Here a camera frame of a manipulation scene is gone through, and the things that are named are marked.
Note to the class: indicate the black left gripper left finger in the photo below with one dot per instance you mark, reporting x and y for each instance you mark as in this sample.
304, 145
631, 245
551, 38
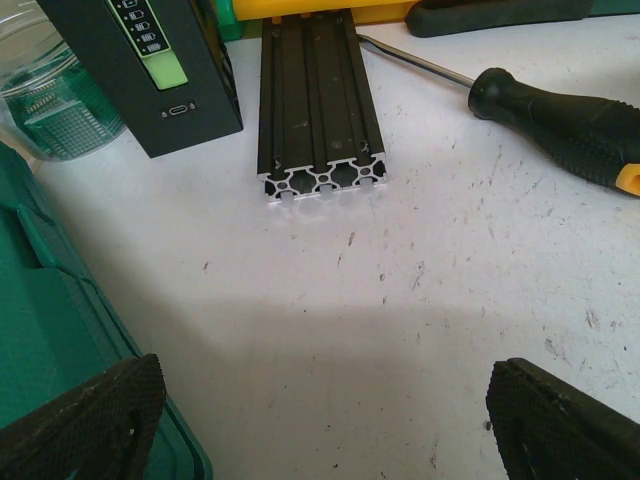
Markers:
101, 429

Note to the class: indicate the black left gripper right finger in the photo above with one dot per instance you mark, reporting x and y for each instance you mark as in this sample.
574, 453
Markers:
547, 429

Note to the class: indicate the clear glass jar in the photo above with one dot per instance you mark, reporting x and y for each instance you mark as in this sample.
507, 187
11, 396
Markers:
51, 108

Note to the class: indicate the black green battery box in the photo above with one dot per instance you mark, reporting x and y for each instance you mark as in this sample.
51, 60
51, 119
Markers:
162, 64

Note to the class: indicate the black aluminium extrusion profile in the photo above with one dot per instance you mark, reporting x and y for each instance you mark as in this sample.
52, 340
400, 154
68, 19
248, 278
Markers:
318, 129

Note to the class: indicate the green storage bin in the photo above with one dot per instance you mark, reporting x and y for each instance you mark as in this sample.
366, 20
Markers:
229, 27

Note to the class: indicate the black sanding block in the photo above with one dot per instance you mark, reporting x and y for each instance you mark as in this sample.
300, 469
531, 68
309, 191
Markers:
424, 21

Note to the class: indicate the yellow storage bin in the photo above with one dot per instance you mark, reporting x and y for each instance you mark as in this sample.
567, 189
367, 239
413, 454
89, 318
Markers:
363, 11

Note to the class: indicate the black yellow handled screwdriver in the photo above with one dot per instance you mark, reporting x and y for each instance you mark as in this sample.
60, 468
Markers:
593, 138

